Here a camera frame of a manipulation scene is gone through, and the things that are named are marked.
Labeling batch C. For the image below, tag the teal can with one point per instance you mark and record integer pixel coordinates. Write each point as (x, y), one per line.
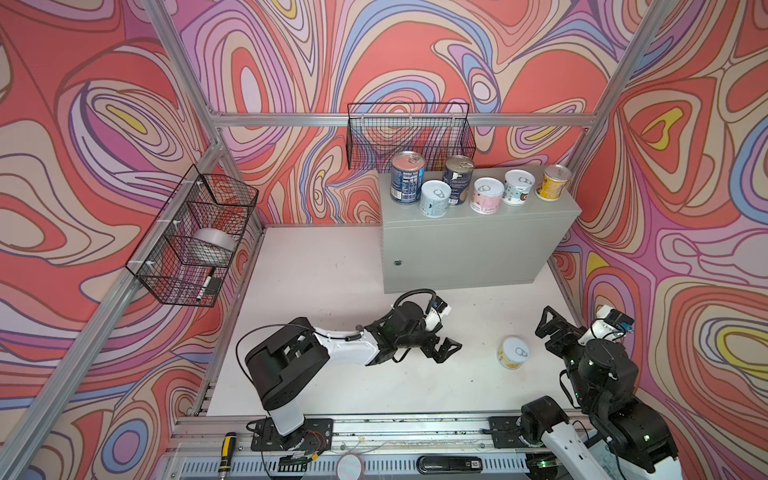
(434, 198)
(518, 184)

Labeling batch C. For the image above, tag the black wire basket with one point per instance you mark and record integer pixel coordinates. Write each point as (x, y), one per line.
(186, 260)
(377, 131)

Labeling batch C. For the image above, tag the teal can front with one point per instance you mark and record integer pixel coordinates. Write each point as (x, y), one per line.
(518, 184)

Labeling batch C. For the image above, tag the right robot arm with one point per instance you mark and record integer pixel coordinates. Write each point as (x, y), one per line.
(631, 438)

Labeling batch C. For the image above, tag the large blue-label can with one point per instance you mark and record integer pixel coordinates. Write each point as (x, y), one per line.
(407, 173)

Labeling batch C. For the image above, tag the small orange-label can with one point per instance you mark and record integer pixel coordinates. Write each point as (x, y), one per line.
(553, 183)

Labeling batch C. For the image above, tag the back black wire basket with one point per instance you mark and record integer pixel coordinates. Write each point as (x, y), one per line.
(377, 131)

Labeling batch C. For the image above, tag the black barcode device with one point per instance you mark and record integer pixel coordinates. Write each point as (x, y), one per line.
(448, 464)

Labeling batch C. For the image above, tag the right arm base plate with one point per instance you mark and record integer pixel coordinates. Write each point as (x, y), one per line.
(509, 432)

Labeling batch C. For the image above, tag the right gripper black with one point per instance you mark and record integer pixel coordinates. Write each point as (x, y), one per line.
(567, 331)

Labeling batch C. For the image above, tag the chopped tomato can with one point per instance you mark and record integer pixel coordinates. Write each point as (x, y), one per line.
(457, 174)

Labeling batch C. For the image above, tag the pink-label can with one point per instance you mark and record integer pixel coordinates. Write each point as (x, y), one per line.
(487, 195)

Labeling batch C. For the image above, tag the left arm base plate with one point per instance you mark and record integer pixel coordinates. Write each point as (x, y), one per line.
(313, 436)

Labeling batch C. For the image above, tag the yellow black screwdriver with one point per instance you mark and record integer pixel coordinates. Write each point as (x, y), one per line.
(226, 456)

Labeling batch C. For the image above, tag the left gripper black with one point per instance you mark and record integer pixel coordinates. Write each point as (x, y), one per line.
(441, 356)

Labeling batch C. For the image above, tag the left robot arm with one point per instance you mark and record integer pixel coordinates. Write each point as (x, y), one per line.
(283, 364)

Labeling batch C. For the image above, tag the green circuit board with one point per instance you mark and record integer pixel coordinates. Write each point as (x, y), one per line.
(289, 464)

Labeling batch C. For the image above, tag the grey metal cabinet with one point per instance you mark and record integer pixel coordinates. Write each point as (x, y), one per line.
(466, 249)

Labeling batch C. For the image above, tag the left black wire basket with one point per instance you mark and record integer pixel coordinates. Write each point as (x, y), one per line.
(186, 260)

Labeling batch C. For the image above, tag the yellow-label can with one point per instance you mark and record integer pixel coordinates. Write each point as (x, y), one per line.
(513, 352)

